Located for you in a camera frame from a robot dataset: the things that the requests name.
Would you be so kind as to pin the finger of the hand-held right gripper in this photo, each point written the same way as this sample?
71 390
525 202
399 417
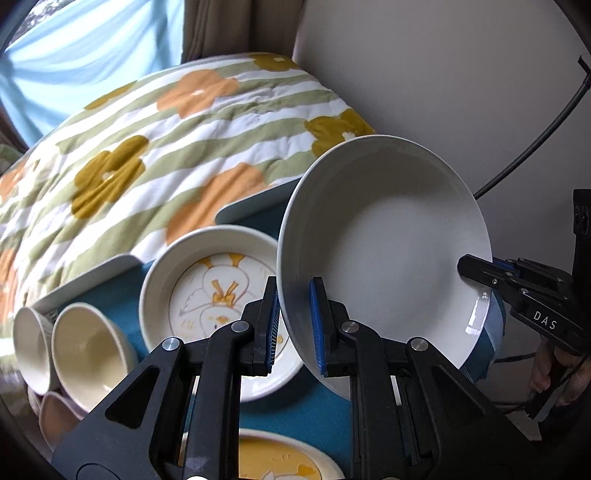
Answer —
480 270
540 277

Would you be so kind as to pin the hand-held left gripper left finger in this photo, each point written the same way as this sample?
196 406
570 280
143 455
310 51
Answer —
272 323

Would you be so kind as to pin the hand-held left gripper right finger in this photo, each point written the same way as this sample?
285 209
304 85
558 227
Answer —
317 323

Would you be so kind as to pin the plain white plate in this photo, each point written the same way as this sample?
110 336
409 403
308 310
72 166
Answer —
392 240

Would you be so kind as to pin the cream bowl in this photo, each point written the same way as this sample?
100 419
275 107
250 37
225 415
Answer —
30 346
87 350

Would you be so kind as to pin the person's right hand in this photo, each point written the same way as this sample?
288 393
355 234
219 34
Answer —
538 374

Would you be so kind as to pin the white plate with bow print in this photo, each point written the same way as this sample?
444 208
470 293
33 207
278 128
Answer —
194 286

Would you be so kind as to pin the teal cloth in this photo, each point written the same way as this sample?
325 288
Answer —
295 410

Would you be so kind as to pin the yellow printed plate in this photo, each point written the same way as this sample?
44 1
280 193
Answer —
277 457

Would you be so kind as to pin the floral striped duvet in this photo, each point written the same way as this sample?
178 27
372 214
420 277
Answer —
184 138

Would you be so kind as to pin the beige bed board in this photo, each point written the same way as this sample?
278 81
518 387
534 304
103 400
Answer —
415 69

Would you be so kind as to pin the pink bowl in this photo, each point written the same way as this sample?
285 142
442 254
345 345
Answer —
57 420

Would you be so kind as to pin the brown curtain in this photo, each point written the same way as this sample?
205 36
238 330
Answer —
231 27

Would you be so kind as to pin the light blue window cloth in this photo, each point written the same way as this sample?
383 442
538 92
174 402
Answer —
92 55

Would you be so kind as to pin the window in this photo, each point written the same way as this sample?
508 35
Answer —
39 11

